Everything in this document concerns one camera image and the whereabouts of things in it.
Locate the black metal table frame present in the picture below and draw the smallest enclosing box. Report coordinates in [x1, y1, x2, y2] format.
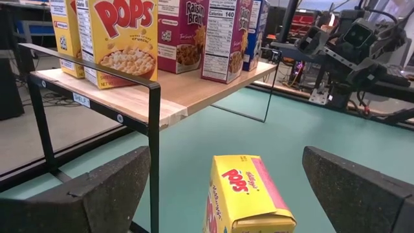
[0, 80, 414, 192]

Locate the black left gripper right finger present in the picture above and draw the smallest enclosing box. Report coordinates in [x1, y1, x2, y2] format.
[301, 145, 414, 233]

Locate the black floor bin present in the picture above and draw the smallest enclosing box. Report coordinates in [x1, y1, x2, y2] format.
[0, 57, 26, 121]

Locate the yellow Corn Pops cereal box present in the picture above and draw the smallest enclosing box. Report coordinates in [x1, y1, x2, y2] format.
[49, 0, 85, 80]
[76, 0, 159, 90]
[202, 154, 298, 233]

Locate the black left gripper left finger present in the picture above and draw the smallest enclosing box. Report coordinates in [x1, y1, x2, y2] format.
[0, 145, 152, 233]

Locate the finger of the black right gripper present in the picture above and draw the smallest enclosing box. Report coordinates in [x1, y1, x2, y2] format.
[347, 58, 391, 85]
[297, 26, 329, 56]

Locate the blue Frosted Flakes cereal box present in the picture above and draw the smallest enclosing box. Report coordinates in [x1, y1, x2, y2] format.
[241, 0, 271, 72]

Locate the floor cable bundle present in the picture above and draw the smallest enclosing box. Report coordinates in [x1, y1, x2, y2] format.
[14, 89, 80, 108]

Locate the red storage rack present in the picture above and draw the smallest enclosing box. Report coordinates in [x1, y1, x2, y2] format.
[290, 12, 321, 37]

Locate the wooden shelf black metal frame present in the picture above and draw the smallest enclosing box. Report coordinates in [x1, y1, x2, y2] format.
[17, 41, 281, 233]

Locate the white shelf label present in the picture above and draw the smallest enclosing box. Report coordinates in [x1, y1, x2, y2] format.
[72, 92, 92, 109]

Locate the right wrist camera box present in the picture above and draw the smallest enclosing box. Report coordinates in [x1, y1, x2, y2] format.
[342, 18, 374, 50]

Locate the grey metal bracket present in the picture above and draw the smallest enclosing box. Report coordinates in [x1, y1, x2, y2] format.
[308, 82, 331, 105]

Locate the black vertical post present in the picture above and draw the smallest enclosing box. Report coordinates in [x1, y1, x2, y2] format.
[277, 0, 300, 45]

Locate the magenta Raisin Bran cereal box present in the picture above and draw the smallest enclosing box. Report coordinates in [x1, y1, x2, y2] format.
[200, 0, 254, 85]
[157, 0, 210, 75]

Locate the dark bench top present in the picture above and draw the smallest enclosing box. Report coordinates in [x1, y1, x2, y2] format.
[270, 41, 327, 61]

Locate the blue cabinet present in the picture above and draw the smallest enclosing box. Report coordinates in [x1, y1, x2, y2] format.
[12, 18, 56, 37]

